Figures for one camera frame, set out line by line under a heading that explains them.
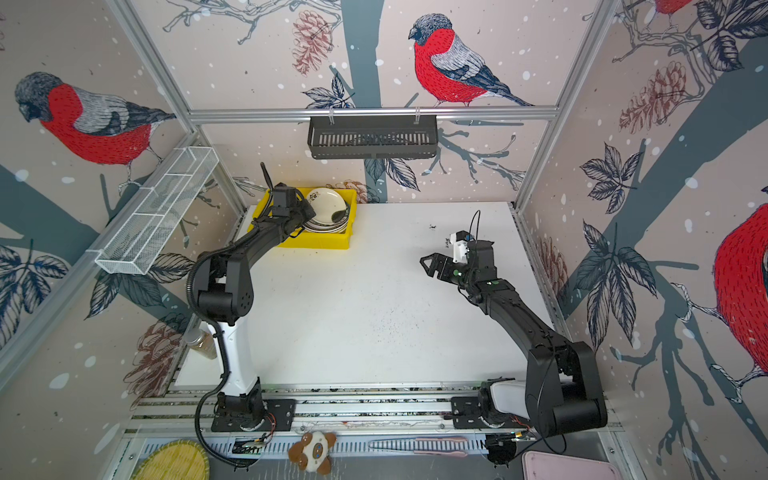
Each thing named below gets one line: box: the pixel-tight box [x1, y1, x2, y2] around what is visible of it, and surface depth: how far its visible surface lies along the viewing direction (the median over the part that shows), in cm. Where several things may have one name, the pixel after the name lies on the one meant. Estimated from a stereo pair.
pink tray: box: [522, 451, 621, 480], surface depth 66 cm
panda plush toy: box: [288, 431, 337, 475], surface depth 68 cm
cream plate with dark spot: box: [303, 187, 349, 233], surface depth 109 cm
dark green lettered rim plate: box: [304, 207, 350, 233], surface depth 107 cm
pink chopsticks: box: [369, 437, 468, 457], surface depth 71 cm
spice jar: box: [184, 328, 218, 360], surface depth 79 cm
